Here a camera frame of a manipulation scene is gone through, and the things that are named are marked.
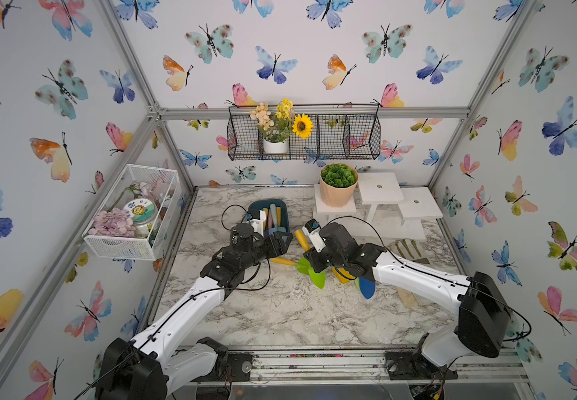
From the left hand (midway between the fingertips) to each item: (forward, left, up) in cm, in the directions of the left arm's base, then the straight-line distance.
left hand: (289, 236), depth 77 cm
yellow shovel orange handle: (+18, +4, -21) cm, 28 cm away
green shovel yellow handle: (0, +6, +8) cm, 10 cm away
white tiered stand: (+30, -41, -23) cm, 56 cm away
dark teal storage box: (+29, +11, -17) cm, 35 cm away
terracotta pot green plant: (+17, -17, +5) cm, 25 cm away
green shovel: (-9, -9, -10) cm, 16 cm away
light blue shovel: (+17, +7, -21) cm, 28 cm away
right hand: (-2, -6, -6) cm, 9 cm away
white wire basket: (+13, +40, +8) cm, 43 cm away
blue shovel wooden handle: (-8, -27, -23) cm, 37 cm away
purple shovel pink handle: (+20, +8, -19) cm, 29 cm away
